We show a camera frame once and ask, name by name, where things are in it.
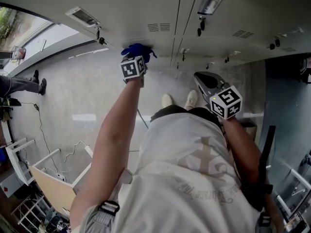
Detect light wooden board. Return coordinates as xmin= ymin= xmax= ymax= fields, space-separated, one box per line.
xmin=28 ymin=163 xmax=93 ymax=218

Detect person's right forearm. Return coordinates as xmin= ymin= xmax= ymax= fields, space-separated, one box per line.
xmin=220 ymin=116 xmax=285 ymax=233

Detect person's left forearm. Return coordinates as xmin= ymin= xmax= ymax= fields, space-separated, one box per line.
xmin=69 ymin=78 xmax=146 ymax=229

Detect person's left white shoe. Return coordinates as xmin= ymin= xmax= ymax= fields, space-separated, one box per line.
xmin=161 ymin=93 xmax=174 ymax=109

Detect window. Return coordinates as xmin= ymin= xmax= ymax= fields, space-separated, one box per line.
xmin=0 ymin=6 xmax=55 ymax=52

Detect person's right white shoe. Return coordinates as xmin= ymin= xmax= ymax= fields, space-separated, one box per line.
xmin=184 ymin=89 xmax=199 ymax=111

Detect blue partition panel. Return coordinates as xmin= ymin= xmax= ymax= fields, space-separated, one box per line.
xmin=259 ymin=53 xmax=311 ymax=177

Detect clear locker label holder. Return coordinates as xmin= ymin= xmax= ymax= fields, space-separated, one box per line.
xmin=65 ymin=6 xmax=101 ymax=29
xmin=197 ymin=0 xmax=228 ymax=16

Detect person's black trousers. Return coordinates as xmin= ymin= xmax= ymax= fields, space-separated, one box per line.
xmin=150 ymin=105 xmax=222 ymax=127

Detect white power strip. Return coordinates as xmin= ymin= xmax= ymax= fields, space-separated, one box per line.
xmin=83 ymin=144 xmax=94 ymax=159

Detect white metal rack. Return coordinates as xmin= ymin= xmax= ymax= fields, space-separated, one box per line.
xmin=11 ymin=194 xmax=53 ymax=233

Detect blue cloth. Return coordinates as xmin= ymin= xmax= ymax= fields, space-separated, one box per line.
xmin=121 ymin=43 xmax=158 ymax=64

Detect bank of grey locker doors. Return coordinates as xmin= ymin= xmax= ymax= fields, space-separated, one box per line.
xmin=0 ymin=0 xmax=311 ymax=69

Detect person's white printed t-shirt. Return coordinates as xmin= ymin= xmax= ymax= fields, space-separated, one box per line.
xmin=79 ymin=110 xmax=269 ymax=233

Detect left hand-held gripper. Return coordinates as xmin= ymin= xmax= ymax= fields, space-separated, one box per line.
xmin=119 ymin=54 xmax=148 ymax=88

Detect person's white shoe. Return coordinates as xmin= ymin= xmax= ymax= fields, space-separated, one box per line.
xmin=184 ymin=89 xmax=199 ymax=111
xmin=161 ymin=93 xmax=174 ymax=109

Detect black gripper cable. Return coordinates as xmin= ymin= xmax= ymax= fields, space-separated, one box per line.
xmin=137 ymin=108 xmax=149 ymax=130

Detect white metal table frame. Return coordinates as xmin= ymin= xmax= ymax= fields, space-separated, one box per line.
xmin=5 ymin=137 xmax=61 ymax=186

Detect thin floor cable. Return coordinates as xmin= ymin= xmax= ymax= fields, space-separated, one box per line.
xmin=20 ymin=101 xmax=87 ymax=182

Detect black shoulder strap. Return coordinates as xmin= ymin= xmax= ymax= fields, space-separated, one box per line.
xmin=240 ymin=124 xmax=276 ymax=212

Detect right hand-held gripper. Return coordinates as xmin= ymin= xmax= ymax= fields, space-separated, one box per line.
xmin=193 ymin=71 xmax=243 ymax=120

